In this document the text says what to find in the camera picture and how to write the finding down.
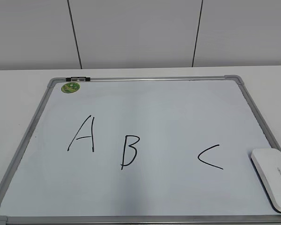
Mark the white board eraser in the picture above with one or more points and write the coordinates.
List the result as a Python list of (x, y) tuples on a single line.
[(268, 165)]

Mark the white board with grey frame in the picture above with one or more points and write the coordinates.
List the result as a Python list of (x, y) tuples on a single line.
[(140, 151)]

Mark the round green magnet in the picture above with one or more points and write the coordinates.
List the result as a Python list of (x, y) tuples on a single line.
[(70, 87)]

